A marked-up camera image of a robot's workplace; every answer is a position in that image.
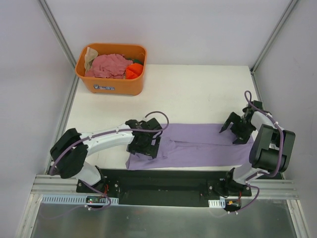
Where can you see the orange plastic basket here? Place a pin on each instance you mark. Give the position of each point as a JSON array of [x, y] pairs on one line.
[[131, 87]]

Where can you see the beige cloth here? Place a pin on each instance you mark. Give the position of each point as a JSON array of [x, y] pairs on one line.
[[90, 55]]

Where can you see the right aluminium frame post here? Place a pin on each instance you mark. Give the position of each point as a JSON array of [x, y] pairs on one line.
[[277, 29]]

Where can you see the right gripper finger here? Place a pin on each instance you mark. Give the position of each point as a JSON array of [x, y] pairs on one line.
[[232, 118], [240, 140]]

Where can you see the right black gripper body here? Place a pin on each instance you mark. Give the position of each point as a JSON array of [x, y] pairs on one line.
[[237, 127]]

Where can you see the pink crumpled shirt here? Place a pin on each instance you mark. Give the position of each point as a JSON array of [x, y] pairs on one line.
[[109, 66]]

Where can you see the aluminium rail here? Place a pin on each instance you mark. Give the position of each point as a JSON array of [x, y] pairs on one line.
[[46, 184]]

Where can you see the orange-red cloth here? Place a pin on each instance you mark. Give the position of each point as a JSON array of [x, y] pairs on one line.
[[133, 71]]

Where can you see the purple t-shirt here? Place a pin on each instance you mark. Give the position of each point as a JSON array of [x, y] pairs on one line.
[[194, 145]]

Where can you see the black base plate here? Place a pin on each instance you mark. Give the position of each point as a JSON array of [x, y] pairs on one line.
[[171, 188]]

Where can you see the left white cable duct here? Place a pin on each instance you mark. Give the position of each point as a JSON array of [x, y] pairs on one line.
[[78, 200]]

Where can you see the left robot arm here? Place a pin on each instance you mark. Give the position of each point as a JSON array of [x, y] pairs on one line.
[[70, 152]]

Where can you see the right white cable duct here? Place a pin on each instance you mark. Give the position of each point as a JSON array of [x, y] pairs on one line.
[[217, 203]]

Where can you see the green cloth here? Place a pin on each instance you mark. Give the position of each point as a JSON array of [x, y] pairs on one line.
[[136, 61]]

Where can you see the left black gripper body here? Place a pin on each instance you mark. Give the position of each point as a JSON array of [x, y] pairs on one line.
[[153, 148]]

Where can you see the white cable duct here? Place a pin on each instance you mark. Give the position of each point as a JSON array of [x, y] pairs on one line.
[[217, 203], [78, 200]]

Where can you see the aluminium frame post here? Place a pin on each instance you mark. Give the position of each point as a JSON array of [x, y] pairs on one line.
[[57, 31], [277, 29]]

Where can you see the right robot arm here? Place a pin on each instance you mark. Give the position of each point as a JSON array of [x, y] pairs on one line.
[[270, 153]]

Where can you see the left aluminium frame post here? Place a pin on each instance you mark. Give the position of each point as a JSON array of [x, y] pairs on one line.
[[57, 31]]

